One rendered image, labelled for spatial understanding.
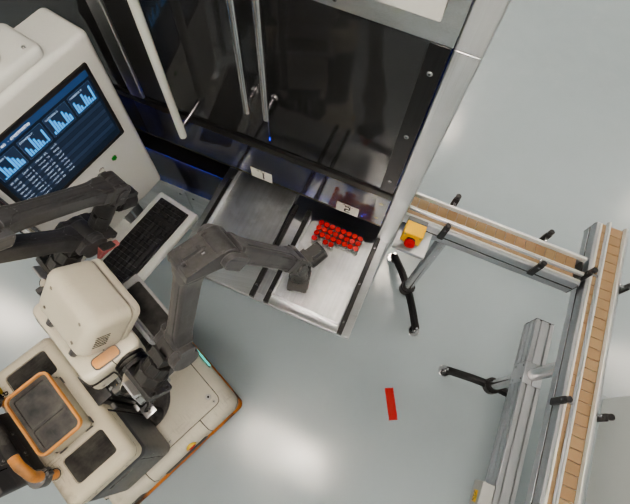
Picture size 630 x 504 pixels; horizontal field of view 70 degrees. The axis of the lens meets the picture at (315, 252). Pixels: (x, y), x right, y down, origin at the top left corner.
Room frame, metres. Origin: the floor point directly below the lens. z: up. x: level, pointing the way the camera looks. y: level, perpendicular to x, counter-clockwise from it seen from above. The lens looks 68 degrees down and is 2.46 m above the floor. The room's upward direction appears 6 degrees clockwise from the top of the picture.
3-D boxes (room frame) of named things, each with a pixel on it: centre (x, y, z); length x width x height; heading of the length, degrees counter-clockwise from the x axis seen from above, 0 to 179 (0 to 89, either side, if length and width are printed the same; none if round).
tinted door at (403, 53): (0.81, -0.02, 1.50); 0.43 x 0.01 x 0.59; 72
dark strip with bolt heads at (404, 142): (0.74, -0.20, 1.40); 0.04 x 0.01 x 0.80; 72
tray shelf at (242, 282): (0.67, 0.11, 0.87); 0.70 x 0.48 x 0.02; 72
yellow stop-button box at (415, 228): (0.72, -0.35, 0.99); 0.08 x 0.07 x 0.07; 162
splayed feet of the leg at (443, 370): (0.34, -0.96, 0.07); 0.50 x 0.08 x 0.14; 72
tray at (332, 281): (0.58, -0.04, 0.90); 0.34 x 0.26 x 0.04; 162
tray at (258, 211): (0.79, 0.25, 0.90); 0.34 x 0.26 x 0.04; 162
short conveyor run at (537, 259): (0.77, -0.66, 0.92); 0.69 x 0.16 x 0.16; 72
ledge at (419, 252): (0.76, -0.37, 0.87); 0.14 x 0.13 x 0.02; 162
